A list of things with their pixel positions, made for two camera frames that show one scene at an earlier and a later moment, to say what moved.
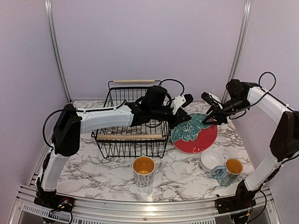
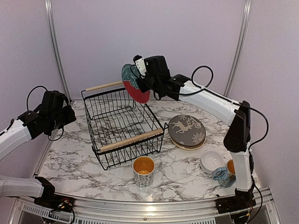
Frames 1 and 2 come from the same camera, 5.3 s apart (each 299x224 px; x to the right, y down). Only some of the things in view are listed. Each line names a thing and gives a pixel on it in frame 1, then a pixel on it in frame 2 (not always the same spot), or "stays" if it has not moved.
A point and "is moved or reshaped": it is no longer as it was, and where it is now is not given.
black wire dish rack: x=131 y=142 is moved or reshaped
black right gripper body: x=238 y=104 to x=153 y=84
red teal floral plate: x=194 y=136 to x=129 y=76
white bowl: x=210 y=158 stays
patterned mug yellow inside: x=144 y=168 stays
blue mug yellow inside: x=226 y=175 stays
